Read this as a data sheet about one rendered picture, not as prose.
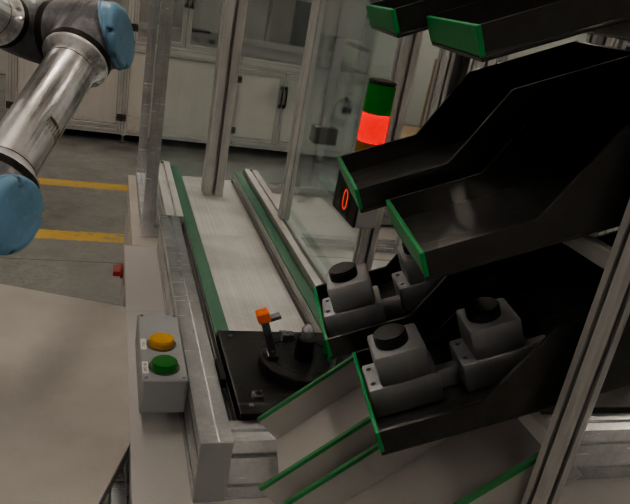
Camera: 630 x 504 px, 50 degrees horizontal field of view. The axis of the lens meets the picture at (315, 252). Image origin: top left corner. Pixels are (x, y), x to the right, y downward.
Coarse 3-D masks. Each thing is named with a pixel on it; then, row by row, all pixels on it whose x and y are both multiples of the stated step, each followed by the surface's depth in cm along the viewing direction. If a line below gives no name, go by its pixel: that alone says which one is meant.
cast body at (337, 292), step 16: (336, 272) 70; (352, 272) 69; (368, 272) 71; (336, 288) 69; (352, 288) 69; (368, 288) 69; (336, 304) 70; (352, 304) 70; (368, 304) 70; (384, 304) 72; (400, 304) 72; (336, 320) 70; (352, 320) 70; (368, 320) 70; (384, 320) 70
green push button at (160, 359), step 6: (156, 360) 102; (162, 360) 103; (168, 360) 103; (174, 360) 103; (156, 366) 101; (162, 366) 101; (168, 366) 102; (174, 366) 102; (162, 372) 101; (168, 372) 102
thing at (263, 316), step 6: (258, 312) 102; (264, 312) 102; (258, 318) 101; (264, 318) 102; (270, 318) 102; (276, 318) 103; (264, 324) 102; (264, 330) 103; (270, 330) 103; (264, 336) 104; (270, 336) 104; (270, 342) 104; (270, 348) 104
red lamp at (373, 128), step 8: (360, 120) 115; (368, 120) 113; (376, 120) 113; (384, 120) 113; (360, 128) 115; (368, 128) 114; (376, 128) 113; (384, 128) 114; (360, 136) 115; (368, 136) 114; (376, 136) 114; (384, 136) 115; (376, 144) 114
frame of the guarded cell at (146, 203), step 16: (160, 16) 158; (160, 32) 159; (160, 48) 160; (160, 64) 162; (144, 80) 210; (160, 80) 164; (144, 96) 212; (160, 96) 165; (144, 112) 214; (160, 112) 166; (160, 128) 168; (160, 144) 169; (192, 176) 228; (144, 192) 175; (272, 192) 236; (144, 208) 175; (144, 224) 176; (384, 240) 200
